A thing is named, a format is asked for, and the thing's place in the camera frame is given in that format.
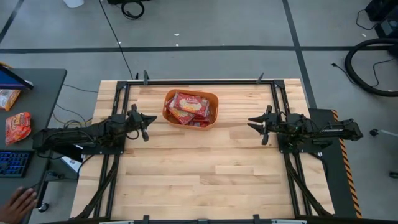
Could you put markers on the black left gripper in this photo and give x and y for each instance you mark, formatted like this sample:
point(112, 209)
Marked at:
point(135, 121)

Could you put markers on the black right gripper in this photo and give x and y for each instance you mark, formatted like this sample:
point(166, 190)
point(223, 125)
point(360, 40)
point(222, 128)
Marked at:
point(275, 122)

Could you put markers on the red popcorn bag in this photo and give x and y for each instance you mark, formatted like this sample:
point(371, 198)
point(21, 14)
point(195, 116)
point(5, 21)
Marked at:
point(191, 104)
point(202, 121)
point(180, 116)

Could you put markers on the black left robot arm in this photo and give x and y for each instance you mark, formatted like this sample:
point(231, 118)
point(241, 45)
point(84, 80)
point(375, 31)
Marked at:
point(77, 133)

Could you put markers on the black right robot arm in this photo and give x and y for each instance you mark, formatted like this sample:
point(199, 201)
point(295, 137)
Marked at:
point(339, 130)

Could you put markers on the orange plastic basket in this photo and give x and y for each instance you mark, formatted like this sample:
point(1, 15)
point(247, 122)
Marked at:
point(214, 107)

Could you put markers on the black mat with hazard stripe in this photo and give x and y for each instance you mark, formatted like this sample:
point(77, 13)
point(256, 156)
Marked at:
point(334, 174)

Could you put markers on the dark grey side table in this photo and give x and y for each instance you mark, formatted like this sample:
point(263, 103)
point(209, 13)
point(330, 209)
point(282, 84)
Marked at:
point(43, 93)

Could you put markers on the black caster with white leg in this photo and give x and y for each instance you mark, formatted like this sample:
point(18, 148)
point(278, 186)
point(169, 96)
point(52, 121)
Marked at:
point(374, 132)

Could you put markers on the orange snack bag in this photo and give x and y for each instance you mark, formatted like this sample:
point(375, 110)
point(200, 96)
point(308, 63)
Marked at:
point(18, 127)

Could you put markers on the black caster wheel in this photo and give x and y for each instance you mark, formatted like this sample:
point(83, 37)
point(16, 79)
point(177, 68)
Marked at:
point(43, 207)

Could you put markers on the white bin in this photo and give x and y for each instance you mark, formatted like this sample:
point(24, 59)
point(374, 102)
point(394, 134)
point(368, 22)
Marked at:
point(73, 3)

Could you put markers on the black keyboard with blue backlight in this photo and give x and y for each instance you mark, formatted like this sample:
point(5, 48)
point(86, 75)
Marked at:
point(14, 163)

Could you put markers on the yellow snack bag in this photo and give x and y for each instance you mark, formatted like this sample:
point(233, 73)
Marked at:
point(7, 99)

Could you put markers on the person's hand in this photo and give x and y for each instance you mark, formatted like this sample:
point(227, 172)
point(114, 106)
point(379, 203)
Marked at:
point(15, 207)

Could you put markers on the black equipment case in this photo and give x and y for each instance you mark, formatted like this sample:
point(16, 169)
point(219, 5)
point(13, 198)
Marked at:
point(385, 12)

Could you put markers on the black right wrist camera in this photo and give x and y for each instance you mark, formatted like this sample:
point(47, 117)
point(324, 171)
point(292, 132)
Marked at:
point(293, 118)

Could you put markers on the black aluminium rig frame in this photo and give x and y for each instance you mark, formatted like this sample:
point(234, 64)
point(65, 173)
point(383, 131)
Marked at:
point(202, 82)

